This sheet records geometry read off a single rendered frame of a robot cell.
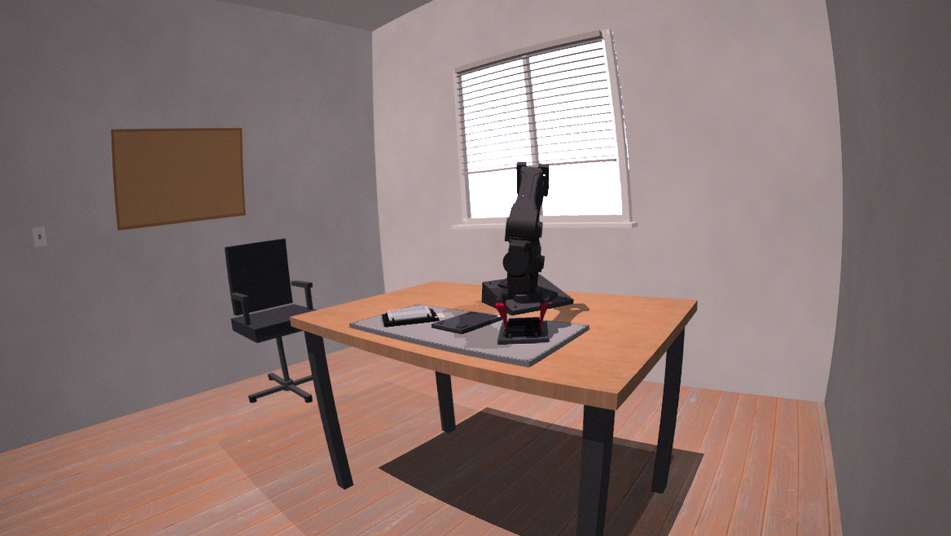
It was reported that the white well plate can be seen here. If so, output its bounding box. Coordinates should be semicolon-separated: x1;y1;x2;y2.
388;306;432;322

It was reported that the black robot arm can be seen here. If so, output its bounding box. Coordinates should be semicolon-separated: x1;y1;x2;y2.
498;161;550;303

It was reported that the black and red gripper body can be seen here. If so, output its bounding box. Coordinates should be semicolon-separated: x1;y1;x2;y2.
496;268;549;303

